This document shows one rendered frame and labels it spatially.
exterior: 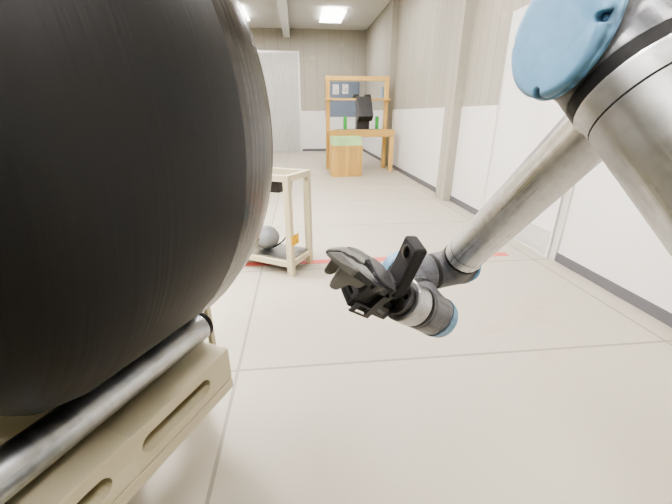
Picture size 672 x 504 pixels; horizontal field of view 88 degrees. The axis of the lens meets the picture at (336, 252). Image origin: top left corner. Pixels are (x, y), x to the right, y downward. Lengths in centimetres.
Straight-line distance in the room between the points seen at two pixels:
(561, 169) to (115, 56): 57
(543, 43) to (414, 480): 136
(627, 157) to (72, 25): 41
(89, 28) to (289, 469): 141
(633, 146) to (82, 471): 61
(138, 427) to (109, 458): 4
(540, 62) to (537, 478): 144
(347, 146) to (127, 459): 697
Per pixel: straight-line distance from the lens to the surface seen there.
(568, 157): 62
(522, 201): 68
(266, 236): 291
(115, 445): 51
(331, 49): 1273
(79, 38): 27
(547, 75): 42
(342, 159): 727
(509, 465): 164
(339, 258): 54
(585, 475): 174
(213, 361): 58
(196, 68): 33
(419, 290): 68
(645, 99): 39
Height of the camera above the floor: 121
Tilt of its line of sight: 22 degrees down
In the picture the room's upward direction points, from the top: straight up
